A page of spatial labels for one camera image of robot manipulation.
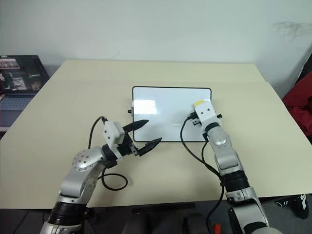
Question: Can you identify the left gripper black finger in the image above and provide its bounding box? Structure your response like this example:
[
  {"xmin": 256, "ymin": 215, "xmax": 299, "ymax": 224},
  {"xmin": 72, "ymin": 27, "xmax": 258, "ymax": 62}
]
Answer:
[
  {"xmin": 123, "ymin": 119, "xmax": 150, "ymax": 134},
  {"xmin": 138, "ymin": 137, "xmax": 163, "ymax": 156}
]

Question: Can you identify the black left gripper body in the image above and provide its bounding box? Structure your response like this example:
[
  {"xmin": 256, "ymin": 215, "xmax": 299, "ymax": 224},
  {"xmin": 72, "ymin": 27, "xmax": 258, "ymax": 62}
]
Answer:
[{"xmin": 118, "ymin": 133, "xmax": 139, "ymax": 158}]

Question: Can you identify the small black-framed whiteboard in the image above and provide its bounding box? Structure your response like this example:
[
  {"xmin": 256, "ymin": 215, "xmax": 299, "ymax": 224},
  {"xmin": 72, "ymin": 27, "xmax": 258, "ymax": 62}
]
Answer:
[{"xmin": 128, "ymin": 85, "xmax": 223, "ymax": 143}]

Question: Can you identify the red cloth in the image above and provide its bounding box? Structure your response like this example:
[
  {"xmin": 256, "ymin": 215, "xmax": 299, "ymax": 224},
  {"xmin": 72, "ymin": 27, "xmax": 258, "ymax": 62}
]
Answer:
[{"xmin": 282, "ymin": 72, "xmax": 312, "ymax": 137}]

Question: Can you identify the open laptop computer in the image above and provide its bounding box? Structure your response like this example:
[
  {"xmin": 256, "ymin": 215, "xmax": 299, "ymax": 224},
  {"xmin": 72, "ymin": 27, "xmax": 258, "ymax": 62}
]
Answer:
[{"xmin": 0, "ymin": 55, "xmax": 51, "ymax": 132}]

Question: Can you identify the black and white shoe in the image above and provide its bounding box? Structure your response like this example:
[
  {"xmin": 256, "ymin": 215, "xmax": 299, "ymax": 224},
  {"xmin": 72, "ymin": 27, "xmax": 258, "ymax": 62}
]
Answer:
[{"xmin": 275, "ymin": 194, "xmax": 310, "ymax": 220}]

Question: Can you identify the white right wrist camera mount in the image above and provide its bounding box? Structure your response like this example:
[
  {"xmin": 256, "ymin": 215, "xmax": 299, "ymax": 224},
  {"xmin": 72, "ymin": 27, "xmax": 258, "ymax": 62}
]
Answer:
[{"xmin": 194, "ymin": 101, "xmax": 218, "ymax": 127}]

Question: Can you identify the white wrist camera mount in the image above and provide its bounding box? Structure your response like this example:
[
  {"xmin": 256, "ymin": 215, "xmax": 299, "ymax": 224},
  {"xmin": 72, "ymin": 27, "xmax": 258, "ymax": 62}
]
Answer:
[
  {"xmin": 102, "ymin": 121, "xmax": 126, "ymax": 149},
  {"xmin": 194, "ymin": 101, "xmax": 218, "ymax": 127}
]

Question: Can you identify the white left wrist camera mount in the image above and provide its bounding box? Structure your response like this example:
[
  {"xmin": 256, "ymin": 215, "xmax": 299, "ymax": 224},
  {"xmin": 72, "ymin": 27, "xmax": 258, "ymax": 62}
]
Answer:
[{"xmin": 102, "ymin": 121, "xmax": 126, "ymax": 149}]

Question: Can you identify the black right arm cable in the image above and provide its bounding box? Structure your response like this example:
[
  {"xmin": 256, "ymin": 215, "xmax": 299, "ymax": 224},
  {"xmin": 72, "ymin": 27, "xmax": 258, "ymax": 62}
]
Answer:
[{"xmin": 180, "ymin": 112, "xmax": 228, "ymax": 234}]

